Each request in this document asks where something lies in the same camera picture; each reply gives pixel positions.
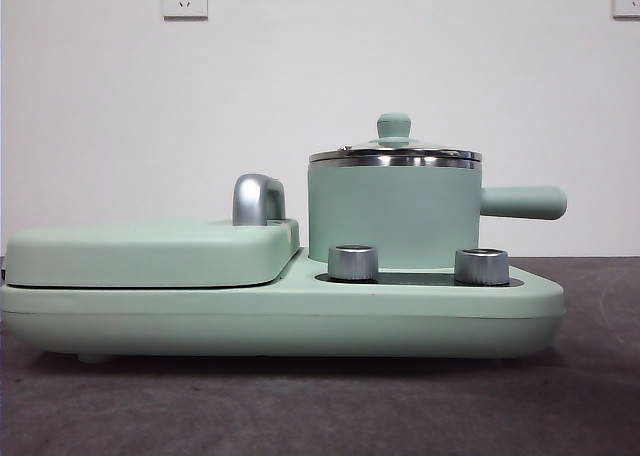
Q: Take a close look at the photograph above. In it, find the mint green breakfast machine base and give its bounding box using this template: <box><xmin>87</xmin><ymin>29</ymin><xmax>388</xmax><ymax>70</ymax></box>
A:
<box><xmin>0</xmin><ymin>248</ymin><xmax>567</xmax><ymax>365</ymax></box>

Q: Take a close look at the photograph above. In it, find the glass lid with mint knob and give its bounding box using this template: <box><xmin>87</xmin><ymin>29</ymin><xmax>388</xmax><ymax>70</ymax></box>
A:
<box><xmin>307</xmin><ymin>112</ymin><xmax>482</xmax><ymax>165</ymax></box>

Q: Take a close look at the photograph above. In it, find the mint green griddle cover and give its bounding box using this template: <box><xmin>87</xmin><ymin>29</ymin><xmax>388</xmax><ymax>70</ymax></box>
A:
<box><xmin>3</xmin><ymin>217</ymin><xmax>301</xmax><ymax>289</ymax></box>

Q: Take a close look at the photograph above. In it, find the silver griddle cover handle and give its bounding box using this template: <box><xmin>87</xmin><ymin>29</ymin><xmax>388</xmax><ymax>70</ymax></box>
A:
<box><xmin>231</xmin><ymin>173</ymin><xmax>288</xmax><ymax>227</ymax></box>

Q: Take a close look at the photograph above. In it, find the mint green steamer pot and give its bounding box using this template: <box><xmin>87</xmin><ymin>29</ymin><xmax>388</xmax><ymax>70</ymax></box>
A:
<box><xmin>306</xmin><ymin>151</ymin><xmax>568</xmax><ymax>270</ymax></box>

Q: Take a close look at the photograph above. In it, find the silver control knob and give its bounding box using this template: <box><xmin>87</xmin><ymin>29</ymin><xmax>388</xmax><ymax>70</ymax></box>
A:
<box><xmin>453</xmin><ymin>247</ymin><xmax>511</xmax><ymax>285</ymax></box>
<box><xmin>327</xmin><ymin>244</ymin><xmax>380</xmax><ymax>282</ymax></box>

